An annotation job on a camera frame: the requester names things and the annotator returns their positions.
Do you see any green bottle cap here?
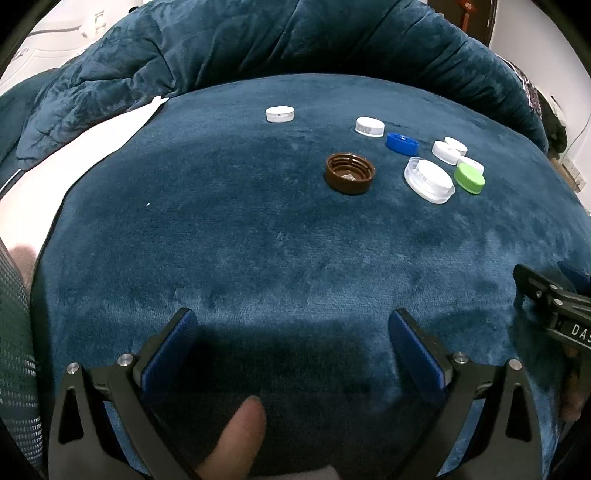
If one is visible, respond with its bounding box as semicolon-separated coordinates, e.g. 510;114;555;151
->
454;163;486;195

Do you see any large white oval lid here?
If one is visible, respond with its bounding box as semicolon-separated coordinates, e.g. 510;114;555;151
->
404;156;456;205

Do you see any blue bottle cap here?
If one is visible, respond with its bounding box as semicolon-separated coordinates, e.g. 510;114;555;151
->
385;132;420;157

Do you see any brown bottle cap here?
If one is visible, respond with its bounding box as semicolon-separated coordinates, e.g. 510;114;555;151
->
325;152;376;196

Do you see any white cap with label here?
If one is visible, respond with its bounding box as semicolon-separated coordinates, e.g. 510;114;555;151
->
355;116;386;138

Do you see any person's right hand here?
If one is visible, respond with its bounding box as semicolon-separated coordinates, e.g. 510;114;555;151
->
560;373;590;422

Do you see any person's left hand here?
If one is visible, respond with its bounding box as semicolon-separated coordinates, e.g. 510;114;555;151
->
195;396;266;480

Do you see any grey mesh chair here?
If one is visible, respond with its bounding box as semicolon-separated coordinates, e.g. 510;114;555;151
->
1;247;44;473

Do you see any pink bed sheet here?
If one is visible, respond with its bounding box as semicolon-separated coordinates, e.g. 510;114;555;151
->
1;96;166;255

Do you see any dark blue plush blanket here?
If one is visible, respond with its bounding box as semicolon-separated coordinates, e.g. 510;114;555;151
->
31;75;590;479

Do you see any dark wooden door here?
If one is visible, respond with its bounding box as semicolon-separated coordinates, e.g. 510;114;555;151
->
427;0;498;46

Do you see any rumpled blue quilt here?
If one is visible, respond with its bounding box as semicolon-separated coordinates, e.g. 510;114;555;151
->
1;1;548;180

